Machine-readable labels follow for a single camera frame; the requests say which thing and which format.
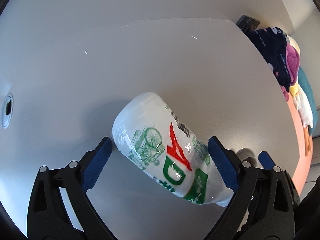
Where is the white yogurt drink bottle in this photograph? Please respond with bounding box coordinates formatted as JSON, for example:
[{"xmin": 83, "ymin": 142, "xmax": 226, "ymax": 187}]
[{"xmin": 112, "ymin": 92, "xmax": 233, "ymax": 207}]

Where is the teal pillow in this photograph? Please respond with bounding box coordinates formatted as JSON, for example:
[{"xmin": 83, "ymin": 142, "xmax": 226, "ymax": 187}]
[{"xmin": 298, "ymin": 66, "xmax": 318, "ymax": 135}]

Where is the pink fleece blanket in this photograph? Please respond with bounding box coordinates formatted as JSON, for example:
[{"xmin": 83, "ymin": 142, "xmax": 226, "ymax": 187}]
[{"xmin": 279, "ymin": 43, "xmax": 300, "ymax": 101}]

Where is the navy patterned blanket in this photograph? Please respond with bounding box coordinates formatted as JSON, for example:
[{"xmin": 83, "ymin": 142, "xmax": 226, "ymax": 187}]
[{"xmin": 247, "ymin": 27, "xmax": 291, "ymax": 91}]

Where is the black wall socket panel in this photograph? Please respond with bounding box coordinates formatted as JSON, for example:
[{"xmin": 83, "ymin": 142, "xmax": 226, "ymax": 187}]
[{"xmin": 236, "ymin": 15, "xmax": 260, "ymax": 34}]

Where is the desk cable grommet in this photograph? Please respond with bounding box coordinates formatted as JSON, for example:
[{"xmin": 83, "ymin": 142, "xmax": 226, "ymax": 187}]
[{"xmin": 1, "ymin": 93, "xmax": 14, "ymax": 129}]

